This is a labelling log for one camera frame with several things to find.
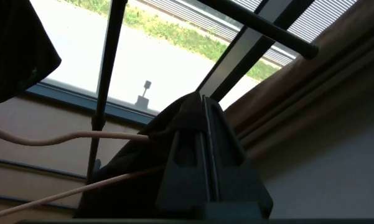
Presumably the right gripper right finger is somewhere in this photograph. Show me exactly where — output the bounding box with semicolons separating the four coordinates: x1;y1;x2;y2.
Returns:
202;95;274;218

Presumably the window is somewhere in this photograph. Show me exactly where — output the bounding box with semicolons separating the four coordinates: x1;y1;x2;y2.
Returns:
24;0;358;127

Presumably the brown curtain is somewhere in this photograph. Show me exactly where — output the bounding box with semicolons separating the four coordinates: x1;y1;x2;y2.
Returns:
223;0;374;161

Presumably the black garment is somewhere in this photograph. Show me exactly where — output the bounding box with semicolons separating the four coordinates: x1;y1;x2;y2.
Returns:
0;0;62;108
73;91;206;219

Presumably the black clothes rack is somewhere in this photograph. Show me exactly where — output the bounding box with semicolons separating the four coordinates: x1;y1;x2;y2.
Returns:
0;0;319;210

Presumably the pink clothes hanger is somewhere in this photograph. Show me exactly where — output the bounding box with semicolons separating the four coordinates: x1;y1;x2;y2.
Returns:
0;123;166;221

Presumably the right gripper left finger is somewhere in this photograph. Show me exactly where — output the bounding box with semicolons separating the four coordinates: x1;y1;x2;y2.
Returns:
155;129;212;216

